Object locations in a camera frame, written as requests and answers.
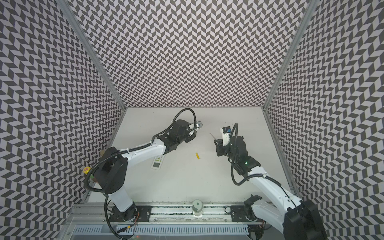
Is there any white TCL remote control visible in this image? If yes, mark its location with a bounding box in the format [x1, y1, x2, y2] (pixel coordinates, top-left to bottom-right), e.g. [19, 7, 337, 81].
[151, 155, 165, 171]

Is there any aluminium front rail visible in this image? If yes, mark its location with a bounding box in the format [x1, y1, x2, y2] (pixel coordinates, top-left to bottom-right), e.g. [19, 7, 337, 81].
[67, 203, 316, 226]

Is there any aluminium corner post left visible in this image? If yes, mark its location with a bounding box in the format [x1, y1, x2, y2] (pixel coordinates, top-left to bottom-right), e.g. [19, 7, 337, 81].
[56, 0, 127, 111]

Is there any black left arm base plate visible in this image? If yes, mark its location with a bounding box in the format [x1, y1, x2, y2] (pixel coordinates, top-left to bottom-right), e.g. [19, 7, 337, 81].
[109, 205, 152, 223]

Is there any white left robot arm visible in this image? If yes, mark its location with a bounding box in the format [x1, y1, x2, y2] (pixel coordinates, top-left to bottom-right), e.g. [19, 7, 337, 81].
[87, 120, 203, 213]

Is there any black corrugated cable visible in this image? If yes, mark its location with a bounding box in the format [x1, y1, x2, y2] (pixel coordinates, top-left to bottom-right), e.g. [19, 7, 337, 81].
[229, 122, 283, 187]
[149, 107, 197, 145]

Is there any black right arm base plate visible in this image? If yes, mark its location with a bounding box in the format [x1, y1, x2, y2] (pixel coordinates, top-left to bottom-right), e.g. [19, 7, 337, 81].
[230, 206, 263, 224]

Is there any black corrugated left cable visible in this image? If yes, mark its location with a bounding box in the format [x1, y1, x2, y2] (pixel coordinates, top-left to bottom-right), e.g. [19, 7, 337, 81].
[149, 107, 197, 145]

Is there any aluminium corner post right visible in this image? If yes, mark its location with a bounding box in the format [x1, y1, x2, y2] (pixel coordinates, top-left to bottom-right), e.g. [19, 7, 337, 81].
[263, 0, 321, 112]

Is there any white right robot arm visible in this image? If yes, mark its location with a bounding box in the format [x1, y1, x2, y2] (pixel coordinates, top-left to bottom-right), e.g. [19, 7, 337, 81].
[214, 137, 328, 240]

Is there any black corrugated right cable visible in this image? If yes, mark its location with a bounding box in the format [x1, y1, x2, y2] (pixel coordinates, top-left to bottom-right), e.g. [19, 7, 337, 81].
[229, 122, 283, 187]

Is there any aluminium corner post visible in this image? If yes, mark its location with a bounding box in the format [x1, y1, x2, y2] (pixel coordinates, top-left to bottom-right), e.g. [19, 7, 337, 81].
[263, 0, 321, 112]
[56, 0, 127, 111]

